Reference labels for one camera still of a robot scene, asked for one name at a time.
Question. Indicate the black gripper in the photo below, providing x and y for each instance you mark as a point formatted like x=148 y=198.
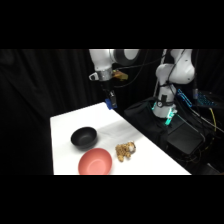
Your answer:
x=106 y=86

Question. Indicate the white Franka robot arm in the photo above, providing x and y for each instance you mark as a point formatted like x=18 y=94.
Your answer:
x=167 y=74

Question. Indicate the black bowl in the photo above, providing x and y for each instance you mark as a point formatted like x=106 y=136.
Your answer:
x=83 y=137

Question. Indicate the pink bowl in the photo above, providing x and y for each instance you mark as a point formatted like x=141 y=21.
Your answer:
x=95 y=162

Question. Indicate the yellow connector on wrist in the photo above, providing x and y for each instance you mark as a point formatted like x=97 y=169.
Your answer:
x=120 y=75

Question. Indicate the tan plush toy animal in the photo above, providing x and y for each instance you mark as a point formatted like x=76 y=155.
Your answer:
x=125 y=150

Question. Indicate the black robot stand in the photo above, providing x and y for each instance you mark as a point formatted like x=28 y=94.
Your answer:
x=181 y=136

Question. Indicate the blue electronics board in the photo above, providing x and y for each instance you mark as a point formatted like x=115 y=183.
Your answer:
x=196 y=98

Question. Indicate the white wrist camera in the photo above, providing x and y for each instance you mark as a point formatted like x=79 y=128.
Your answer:
x=93 y=76

